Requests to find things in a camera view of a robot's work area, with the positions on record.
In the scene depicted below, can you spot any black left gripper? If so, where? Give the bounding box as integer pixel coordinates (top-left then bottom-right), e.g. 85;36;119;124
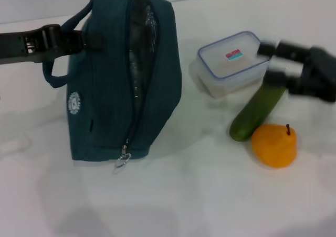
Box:
0;24;103;65

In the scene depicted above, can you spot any orange pear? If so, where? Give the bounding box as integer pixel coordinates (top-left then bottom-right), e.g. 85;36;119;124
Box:
251;123;298;169

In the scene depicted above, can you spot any silver zipper pull ring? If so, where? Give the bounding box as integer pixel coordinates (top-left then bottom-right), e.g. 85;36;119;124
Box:
112;145;132;175

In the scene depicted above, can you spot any green cucumber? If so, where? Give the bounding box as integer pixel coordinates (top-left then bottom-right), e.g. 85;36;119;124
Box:
229;83;286;143

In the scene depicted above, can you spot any teal insulated lunch bag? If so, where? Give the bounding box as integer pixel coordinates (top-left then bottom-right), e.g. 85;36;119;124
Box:
41;0;183;168

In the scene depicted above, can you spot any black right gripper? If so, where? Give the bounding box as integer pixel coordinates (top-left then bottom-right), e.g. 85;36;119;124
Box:
258;39;336;103

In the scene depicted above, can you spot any clear blue-rimmed plastic container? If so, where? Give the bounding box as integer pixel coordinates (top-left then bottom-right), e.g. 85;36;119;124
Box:
193;31;274;99

